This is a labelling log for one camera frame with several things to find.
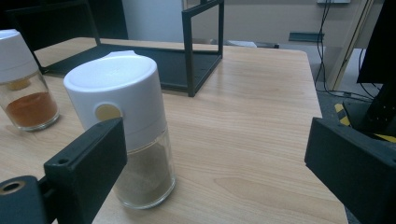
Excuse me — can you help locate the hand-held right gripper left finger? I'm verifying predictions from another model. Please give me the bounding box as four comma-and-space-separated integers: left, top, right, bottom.
43, 117, 128, 224

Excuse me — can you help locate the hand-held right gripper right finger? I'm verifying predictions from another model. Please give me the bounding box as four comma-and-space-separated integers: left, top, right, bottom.
304, 116, 396, 224

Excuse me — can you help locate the white-capped jar of grey powder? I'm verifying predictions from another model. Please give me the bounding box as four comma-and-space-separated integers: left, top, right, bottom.
63, 49, 177, 210

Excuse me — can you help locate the white-capped jar of orange powder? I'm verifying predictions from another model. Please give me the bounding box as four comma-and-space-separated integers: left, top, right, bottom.
0, 28, 61, 133

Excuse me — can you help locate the black metal rack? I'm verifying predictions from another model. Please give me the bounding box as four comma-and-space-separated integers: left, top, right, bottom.
5, 0, 226, 98

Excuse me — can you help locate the yellow and black hazard tape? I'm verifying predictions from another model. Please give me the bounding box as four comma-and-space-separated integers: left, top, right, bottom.
333, 102, 396, 144

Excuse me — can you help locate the black metal stand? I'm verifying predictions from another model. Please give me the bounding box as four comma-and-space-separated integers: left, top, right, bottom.
342, 0, 396, 135

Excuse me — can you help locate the black cable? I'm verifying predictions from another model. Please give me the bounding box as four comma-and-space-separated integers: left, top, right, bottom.
357, 48, 379, 101
314, 0, 375, 102

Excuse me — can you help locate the beige slanted post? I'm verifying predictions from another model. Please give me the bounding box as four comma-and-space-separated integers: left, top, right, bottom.
325, 0, 385, 91

